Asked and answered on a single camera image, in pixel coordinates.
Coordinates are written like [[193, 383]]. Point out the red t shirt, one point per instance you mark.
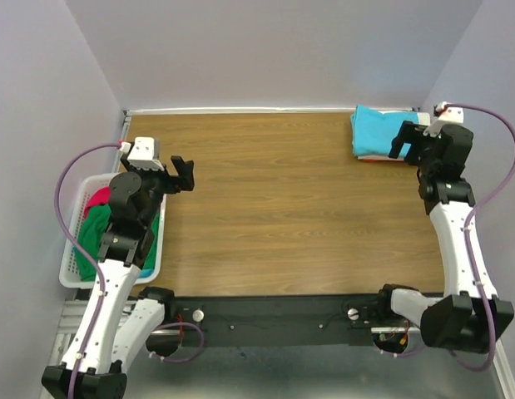
[[100, 198]]

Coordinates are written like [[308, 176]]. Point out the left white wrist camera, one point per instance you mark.
[[141, 154]]

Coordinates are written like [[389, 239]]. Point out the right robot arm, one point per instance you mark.
[[470, 317]]

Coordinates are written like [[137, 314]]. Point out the green t shirt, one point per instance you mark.
[[90, 237]]

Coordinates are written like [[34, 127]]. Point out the cyan polo t shirt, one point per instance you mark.
[[372, 132]]

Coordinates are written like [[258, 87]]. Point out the folded white t shirt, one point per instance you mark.
[[421, 118]]

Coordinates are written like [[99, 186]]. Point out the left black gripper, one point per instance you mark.
[[185, 169]]

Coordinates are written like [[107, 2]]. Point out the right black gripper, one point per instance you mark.
[[410, 132]]

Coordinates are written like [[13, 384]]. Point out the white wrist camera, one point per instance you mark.
[[141, 154], [445, 114]]

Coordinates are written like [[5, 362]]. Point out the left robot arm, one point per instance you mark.
[[96, 363]]

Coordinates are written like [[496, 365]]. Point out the aluminium frame rail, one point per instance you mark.
[[69, 322]]

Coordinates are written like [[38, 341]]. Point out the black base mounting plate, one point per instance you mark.
[[280, 321]]

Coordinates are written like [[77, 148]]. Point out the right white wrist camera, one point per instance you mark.
[[445, 114]]

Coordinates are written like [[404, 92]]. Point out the white plastic laundry basket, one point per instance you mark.
[[69, 273]]

